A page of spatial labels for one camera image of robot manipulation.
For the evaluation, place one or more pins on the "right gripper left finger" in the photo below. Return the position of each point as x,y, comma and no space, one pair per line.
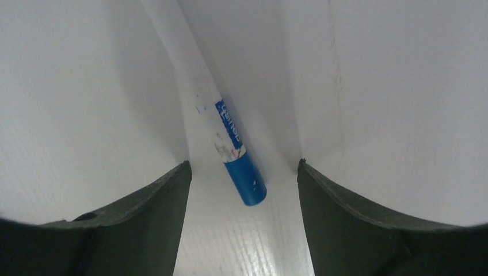
138,234

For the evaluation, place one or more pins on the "white marker blue cap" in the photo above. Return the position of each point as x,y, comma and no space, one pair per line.
188,61

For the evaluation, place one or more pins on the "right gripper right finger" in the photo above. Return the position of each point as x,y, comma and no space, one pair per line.
348,234

